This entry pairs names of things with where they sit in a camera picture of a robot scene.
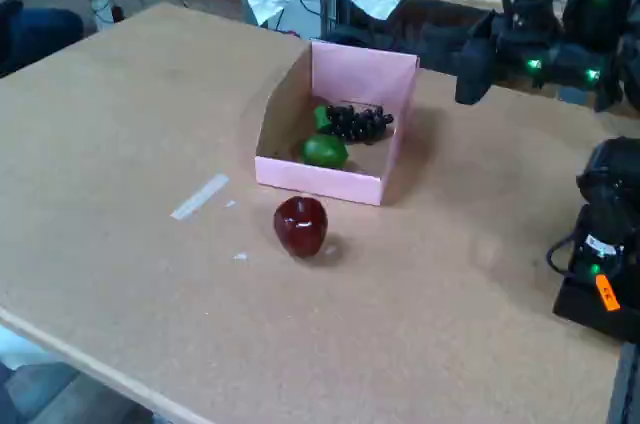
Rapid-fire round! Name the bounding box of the round green toy fruit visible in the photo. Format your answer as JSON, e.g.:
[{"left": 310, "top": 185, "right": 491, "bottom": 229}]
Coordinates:
[{"left": 300, "top": 133, "right": 350, "bottom": 169}]

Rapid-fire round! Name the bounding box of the pink cardboard box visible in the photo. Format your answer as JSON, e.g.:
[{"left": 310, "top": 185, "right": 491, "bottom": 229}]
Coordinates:
[{"left": 253, "top": 39, "right": 420, "bottom": 206}]

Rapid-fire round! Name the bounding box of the black toy grapes bunch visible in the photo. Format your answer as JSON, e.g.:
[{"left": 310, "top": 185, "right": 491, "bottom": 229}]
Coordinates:
[{"left": 313, "top": 102, "right": 395, "bottom": 145}]

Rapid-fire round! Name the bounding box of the dark red toy pomegranate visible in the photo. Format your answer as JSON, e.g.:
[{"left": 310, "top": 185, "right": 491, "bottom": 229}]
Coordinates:
[{"left": 272, "top": 195, "right": 329, "bottom": 259}]

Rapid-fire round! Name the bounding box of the long white tape strip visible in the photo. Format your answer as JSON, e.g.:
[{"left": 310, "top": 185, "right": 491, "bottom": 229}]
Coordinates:
[{"left": 169, "top": 173, "right": 231, "bottom": 221}]

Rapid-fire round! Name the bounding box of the person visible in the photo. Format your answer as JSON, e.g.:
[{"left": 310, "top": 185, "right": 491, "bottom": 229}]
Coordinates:
[{"left": 0, "top": 0, "right": 85, "bottom": 79}]

